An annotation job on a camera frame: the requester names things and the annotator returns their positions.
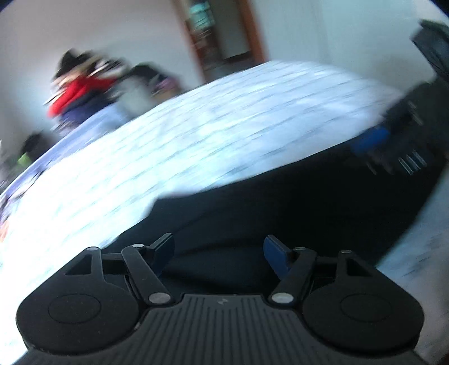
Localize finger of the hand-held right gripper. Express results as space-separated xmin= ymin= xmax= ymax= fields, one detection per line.
xmin=351 ymin=100 xmax=429 ymax=176

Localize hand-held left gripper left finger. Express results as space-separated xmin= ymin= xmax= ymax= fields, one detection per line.
xmin=66 ymin=232 xmax=175 ymax=307

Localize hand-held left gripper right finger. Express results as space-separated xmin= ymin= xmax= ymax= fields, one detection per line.
xmin=264 ymin=235 xmax=377 ymax=307

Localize black pants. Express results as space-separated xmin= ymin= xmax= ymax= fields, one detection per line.
xmin=102 ymin=138 xmax=445 ymax=297

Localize white printed bedsheet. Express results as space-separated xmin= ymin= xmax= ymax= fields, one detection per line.
xmin=0 ymin=60 xmax=449 ymax=365

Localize grey cushion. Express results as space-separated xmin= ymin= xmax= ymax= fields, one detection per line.
xmin=118 ymin=75 xmax=157 ymax=118

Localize black bag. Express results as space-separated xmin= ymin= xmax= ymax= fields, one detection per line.
xmin=20 ymin=131 xmax=50 ymax=165

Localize black cloth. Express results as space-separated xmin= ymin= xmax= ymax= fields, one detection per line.
xmin=129 ymin=62 xmax=178 ymax=92

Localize red jacket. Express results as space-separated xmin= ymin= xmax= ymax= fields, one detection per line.
xmin=47 ymin=75 xmax=117 ymax=117

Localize pile of clothes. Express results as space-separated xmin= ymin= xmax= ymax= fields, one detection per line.
xmin=44 ymin=49 xmax=183 ymax=136

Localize wooden door frame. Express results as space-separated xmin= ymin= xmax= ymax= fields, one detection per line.
xmin=171 ymin=0 xmax=271 ymax=86

